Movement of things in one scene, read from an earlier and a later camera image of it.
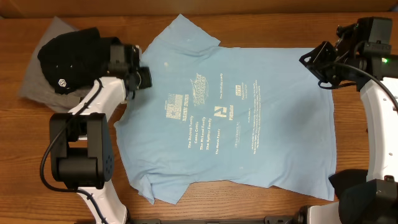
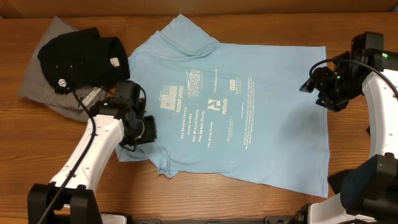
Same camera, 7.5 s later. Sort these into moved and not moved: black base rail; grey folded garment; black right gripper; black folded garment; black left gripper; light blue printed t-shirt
Moved: black right gripper; black left gripper; light blue printed t-shirt
Not moved: black folded garment; grey folded garment; black base rail
